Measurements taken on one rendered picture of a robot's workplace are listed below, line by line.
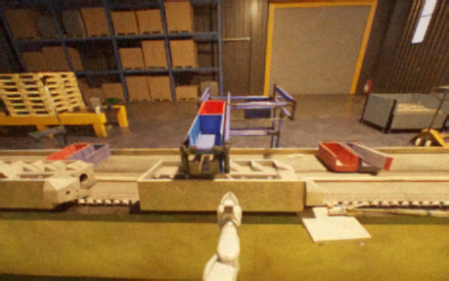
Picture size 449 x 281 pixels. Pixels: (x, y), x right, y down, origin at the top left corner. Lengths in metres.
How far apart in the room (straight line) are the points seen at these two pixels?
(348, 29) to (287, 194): 12.23
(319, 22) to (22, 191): 12.30
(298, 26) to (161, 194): 11.41
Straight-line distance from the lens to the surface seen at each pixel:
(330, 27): 12.49
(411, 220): 1.59
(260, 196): 1.08
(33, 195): 1.64
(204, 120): 1.11
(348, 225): 1.24
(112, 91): 11.85
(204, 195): 1.07
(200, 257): 1.48
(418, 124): 6.29
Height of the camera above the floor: 1.60
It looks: 23 degrees down
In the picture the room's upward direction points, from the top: 2 degrees counter-clockwise
